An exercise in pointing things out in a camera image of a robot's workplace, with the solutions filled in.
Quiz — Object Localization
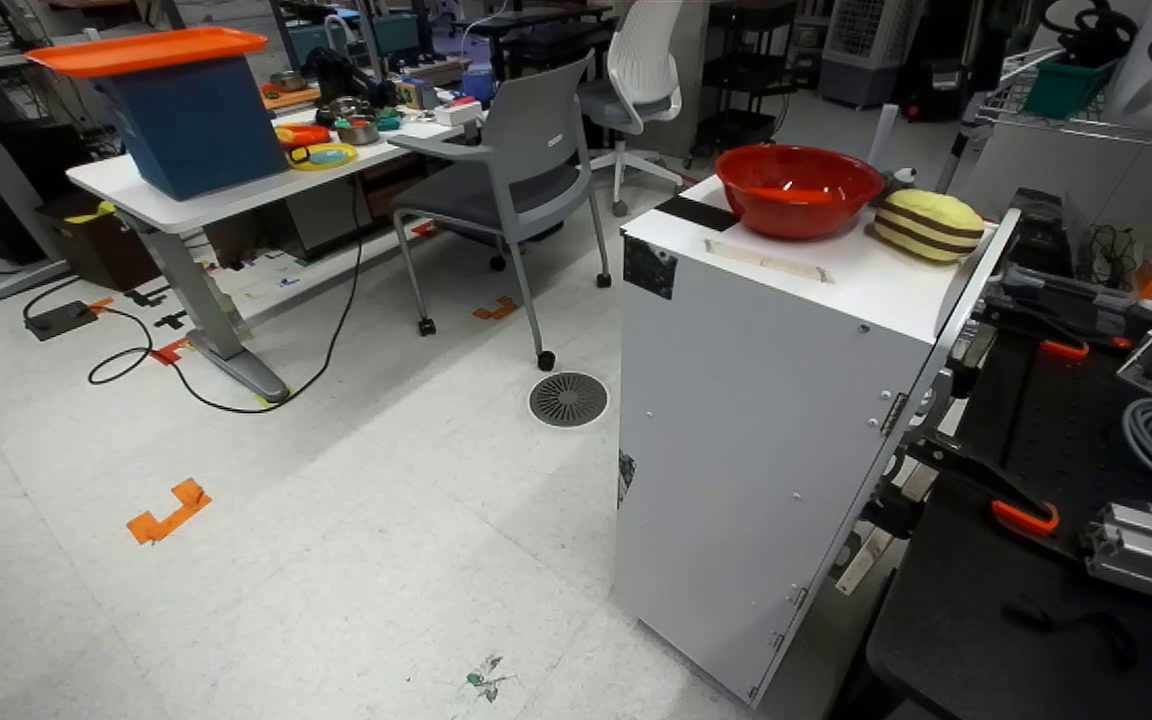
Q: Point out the black perforated breadboard table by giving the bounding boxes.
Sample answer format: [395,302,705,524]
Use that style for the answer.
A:
[866,293,1152,720]

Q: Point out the white office chair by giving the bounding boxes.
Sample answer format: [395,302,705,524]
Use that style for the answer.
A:
[581,0,686,217]

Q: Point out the grey office chair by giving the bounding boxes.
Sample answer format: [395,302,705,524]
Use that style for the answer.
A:
[391,54,608,373]

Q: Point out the round floor outlet cover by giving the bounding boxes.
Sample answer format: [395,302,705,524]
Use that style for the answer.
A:
[530,373,608,429]

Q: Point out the black power cable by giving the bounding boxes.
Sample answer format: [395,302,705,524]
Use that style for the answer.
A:
[22,224,367,422]

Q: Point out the blue bin orange lid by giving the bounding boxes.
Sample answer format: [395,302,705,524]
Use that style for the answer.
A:
[27,23,290,200]

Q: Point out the white cabinet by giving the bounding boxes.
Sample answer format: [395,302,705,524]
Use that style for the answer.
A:
[614,180,1016,705]

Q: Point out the white desk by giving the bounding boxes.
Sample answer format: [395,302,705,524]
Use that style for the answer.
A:
[67,117,455,404]

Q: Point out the red plastic bowl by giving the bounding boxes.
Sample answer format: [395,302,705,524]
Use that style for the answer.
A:
[715,146,885,239]

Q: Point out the yellow plush sandwich toy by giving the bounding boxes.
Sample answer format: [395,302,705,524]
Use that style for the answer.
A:
[869,189,989,266]

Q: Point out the masking tape strip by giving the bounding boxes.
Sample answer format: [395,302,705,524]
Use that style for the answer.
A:
[702,235,833,286]

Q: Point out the orange floor tape mark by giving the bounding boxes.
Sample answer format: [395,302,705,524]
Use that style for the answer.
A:
[127,479,212,544]

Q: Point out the orange black clamp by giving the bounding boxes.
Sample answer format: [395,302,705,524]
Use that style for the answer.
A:
[995,319,1092,368]
[903,437,1061,541]

